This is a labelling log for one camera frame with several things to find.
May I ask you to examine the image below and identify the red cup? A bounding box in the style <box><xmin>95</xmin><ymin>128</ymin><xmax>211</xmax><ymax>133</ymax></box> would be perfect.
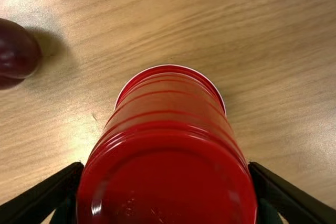
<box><xmin>75</xmin><ymin>63</ymin><xmax>259</xmax><ymax>224</ymax></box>

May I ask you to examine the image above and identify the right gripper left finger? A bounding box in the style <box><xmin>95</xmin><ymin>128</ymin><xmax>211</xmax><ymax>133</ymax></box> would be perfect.
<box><xmin>0</xmin><ymin>161</ymin><xmax>85</xmax><ymax>224</ymax></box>

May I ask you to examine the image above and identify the dark purple ball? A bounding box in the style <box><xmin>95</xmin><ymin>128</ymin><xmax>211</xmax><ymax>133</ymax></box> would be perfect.
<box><xmin>0</xmin><ymin>18</ymin><xmax>43</xmax><ymax>90</ymax></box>

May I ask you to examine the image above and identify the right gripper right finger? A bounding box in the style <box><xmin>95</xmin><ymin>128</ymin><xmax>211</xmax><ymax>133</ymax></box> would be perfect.
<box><xmin>247</xmin><ymin>161</ymin><xmax>336</xmax><ymax>224</ymax></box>

